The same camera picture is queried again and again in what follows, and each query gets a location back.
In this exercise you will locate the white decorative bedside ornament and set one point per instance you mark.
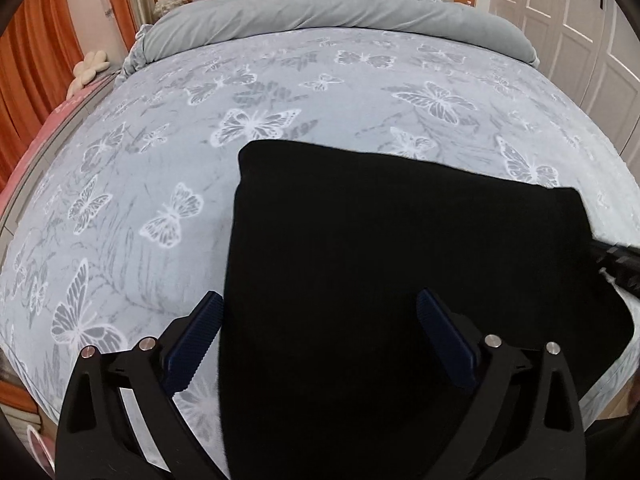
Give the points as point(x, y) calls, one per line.
point(162, 7)

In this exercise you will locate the butterfly print bed sheet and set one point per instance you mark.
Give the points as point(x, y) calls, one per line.
point(131, 223)

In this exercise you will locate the grey folded duvet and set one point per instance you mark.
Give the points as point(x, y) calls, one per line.
point(208, 22)

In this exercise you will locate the narrow orange curtain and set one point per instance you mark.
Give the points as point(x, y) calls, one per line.
point(125, 21)

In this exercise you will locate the black pants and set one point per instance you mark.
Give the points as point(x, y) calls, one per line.
point(325, 370)

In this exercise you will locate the white flower plush cushion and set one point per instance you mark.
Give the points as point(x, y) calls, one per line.
point(86, 70)

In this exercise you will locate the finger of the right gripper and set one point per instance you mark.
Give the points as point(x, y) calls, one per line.
point(621, 263)

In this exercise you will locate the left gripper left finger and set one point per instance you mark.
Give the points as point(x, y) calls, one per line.
point(95, 436)

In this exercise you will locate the white wardrobe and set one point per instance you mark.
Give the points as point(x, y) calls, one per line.
point(589, 50)

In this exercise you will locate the pink window bench cushion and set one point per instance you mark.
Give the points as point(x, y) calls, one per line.
point(78, 107)

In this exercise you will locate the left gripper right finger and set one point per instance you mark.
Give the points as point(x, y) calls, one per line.
point(523, 421)

